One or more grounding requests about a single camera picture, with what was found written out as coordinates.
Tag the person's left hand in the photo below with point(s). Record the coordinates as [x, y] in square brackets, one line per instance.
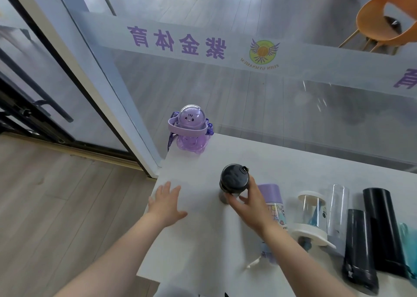
[166, 208]

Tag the person's right hand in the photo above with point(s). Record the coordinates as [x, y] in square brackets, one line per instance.
[254, 212]

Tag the purple-lid printed white bottle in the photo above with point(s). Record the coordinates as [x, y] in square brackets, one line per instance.
[272, 195]

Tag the dark grey flip-top bottle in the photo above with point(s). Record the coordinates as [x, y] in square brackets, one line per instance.
[233, 177]

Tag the clear cup with cream lid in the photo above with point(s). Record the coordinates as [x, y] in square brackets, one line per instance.
[309, 208]

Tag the clear bottle with grey cap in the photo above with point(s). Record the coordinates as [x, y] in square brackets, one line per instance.
[338, 208]

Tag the tall black thermos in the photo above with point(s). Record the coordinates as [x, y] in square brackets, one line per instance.
[382, 228]

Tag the teal plastic bottle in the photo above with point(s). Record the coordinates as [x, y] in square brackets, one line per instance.
[411, 244]

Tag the person's left forearm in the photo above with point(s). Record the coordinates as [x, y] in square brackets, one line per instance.
[120, 261]

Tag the person's right forearm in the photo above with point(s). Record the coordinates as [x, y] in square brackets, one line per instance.
[303, 267]

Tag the white table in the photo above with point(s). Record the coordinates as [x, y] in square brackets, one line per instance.
[202, 241]

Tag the frosted band with purple print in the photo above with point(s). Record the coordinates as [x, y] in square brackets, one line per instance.
[293, 58]

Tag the orange chair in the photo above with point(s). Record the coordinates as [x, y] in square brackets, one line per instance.
[373, 19]

